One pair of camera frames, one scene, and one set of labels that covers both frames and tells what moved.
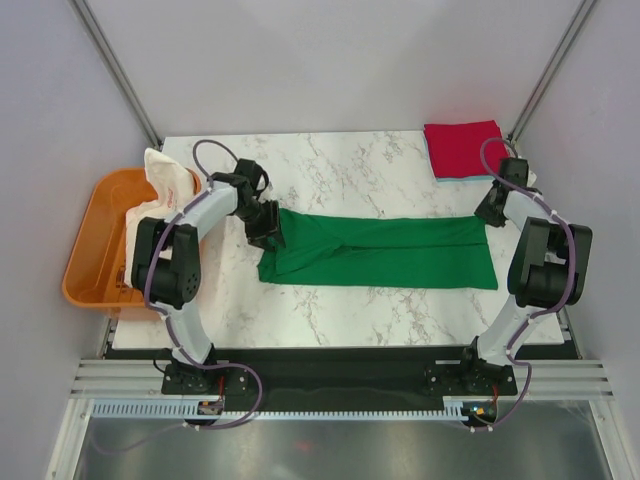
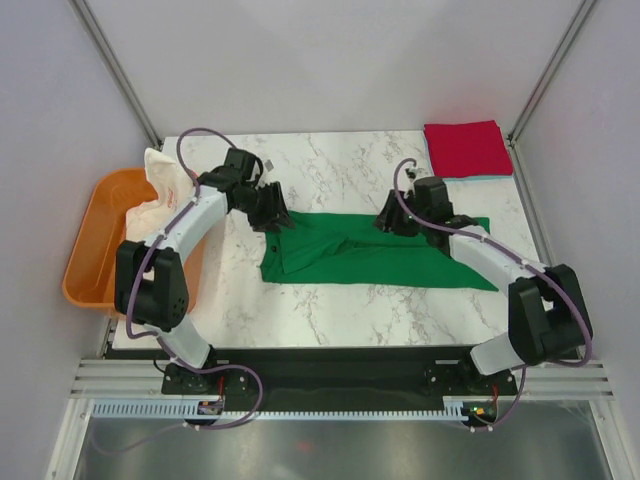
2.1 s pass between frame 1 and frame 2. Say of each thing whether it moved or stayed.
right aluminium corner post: stayed
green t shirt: stayed
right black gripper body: moved
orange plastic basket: stayed
